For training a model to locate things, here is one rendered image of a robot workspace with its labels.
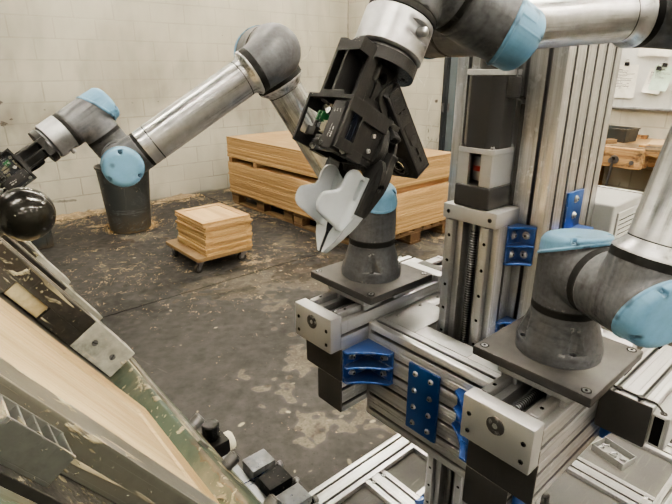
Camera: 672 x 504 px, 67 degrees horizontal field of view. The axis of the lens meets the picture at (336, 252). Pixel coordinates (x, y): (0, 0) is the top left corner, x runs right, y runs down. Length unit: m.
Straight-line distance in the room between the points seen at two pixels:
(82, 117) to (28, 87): 4.90
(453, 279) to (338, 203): 0.72
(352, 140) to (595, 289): 0.50
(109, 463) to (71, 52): 5.75
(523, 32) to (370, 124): 0.21
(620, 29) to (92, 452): 0.85
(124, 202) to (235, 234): 1.45
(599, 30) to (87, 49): 5.70
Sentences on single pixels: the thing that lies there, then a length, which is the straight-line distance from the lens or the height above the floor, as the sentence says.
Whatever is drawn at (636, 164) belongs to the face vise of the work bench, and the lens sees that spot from 4.88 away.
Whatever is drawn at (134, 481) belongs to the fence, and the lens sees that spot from 0.59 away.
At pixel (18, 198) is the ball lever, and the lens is 0.40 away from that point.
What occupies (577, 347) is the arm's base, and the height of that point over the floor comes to 1.08.
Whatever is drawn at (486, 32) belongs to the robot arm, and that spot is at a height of 1.57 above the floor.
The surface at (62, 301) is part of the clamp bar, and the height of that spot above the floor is 1.09.
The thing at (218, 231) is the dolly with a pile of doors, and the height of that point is 0.32.
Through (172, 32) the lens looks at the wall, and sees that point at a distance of 6.56.
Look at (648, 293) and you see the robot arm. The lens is 0.82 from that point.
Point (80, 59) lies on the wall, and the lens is 6.18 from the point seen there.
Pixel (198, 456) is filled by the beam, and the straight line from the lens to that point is 0.97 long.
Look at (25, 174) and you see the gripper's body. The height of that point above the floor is 1.34.
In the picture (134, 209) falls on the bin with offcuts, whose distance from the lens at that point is 5.26.
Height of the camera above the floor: 1.53
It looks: 20 degrees down
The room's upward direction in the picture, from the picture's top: straight up
